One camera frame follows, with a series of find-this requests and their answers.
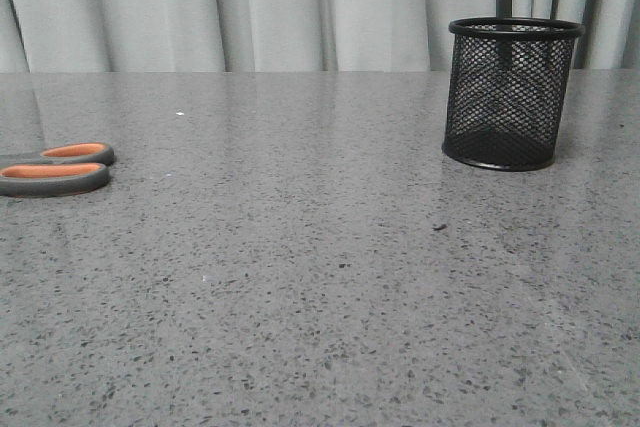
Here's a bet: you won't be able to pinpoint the black mesh pen bucket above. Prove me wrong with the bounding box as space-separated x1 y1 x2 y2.
442 17 584 171

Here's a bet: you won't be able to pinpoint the light grey curtain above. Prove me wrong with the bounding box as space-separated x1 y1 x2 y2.
1 0 639 73

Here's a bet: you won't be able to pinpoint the grey orange handled scissors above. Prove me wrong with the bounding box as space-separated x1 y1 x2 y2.
1 142 115 197

